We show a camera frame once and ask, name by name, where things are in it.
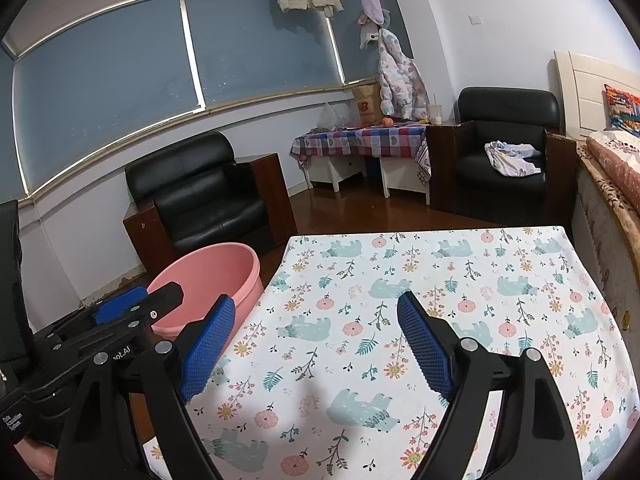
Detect brown paper bag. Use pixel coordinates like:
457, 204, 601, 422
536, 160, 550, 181
351, 82, 383, 126

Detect white plush hat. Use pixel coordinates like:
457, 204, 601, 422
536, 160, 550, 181
357, 22, 382, 51

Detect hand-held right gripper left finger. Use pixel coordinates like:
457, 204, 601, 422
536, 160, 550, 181
55, 294, 237, 480

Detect floral puffer jacket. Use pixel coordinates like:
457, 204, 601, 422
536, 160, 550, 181
377, 27, 431, 120

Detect cream bed headboard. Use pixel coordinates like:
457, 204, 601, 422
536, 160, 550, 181
554, 50, 640, 142

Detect white side table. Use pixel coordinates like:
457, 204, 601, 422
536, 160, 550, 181
380, 157, 431, 206
305, 155, 368, 192

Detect black leather armchair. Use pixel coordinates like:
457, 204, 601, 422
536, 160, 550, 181
122, 131, 298, 271
427, 86, 578, 226

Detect clear plastic bag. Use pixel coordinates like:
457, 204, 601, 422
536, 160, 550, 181
318, 101, 346, 131

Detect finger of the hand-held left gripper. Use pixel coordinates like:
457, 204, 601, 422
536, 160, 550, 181
50, 287, 149, 336
55, 281, 185, 356

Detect pink plastic basin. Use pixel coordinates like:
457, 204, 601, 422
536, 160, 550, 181
146, 242, 263, 341

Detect pink dotted quilt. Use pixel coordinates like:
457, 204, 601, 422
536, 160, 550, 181
586, 130, 640, 206

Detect checkered tablecloth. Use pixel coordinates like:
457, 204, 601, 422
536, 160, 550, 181
291, 125, 432, 181

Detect floral bear tablecloth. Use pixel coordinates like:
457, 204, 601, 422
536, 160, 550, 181
142, 226, 640, 480

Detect white crumpled garment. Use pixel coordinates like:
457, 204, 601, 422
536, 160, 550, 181
484, 140, 543, 177

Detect purple plush hat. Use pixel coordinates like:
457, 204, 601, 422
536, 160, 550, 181
360, 0, 392, 28

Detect colourful striped pillow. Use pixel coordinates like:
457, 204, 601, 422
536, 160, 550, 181
602, 84, 640, 137

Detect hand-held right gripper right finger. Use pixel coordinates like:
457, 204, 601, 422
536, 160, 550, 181
396, 291, 583, 480

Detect window with blue blinds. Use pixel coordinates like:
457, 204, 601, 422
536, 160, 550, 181
0, 0, 416, 206

